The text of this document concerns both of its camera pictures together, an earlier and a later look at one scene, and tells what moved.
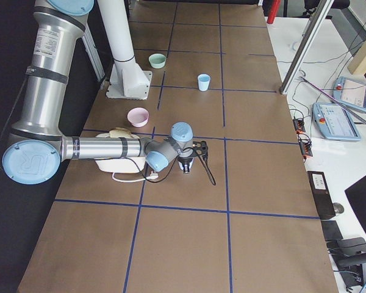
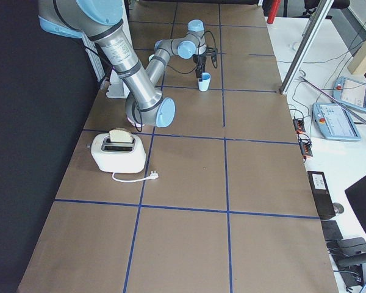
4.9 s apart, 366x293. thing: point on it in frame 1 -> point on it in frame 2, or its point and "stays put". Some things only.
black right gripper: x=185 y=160 -> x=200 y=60
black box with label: x=322 y=194 stays put
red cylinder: x=272 y=13 stays put
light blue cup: x=204 y=80 stays put
